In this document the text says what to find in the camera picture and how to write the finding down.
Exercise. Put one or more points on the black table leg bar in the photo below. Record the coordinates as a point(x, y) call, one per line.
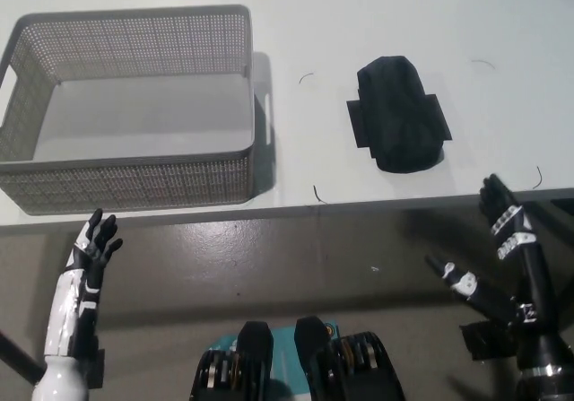
point(18, 351)

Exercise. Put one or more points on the black fabric pencil case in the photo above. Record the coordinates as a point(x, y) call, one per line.
point(399, 118)

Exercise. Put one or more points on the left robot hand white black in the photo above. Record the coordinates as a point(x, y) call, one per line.
point(83, 262)

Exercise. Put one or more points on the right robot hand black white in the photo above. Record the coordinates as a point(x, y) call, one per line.
point(538, 293)

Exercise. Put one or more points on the grey perforated plastic basket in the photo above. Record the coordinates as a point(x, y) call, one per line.
point(134, 118)

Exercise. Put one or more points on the black floor tape square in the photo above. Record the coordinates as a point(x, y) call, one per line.
point(98, 369)

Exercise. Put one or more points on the black floor tape strip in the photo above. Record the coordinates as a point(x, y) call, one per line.
point(486, 340)

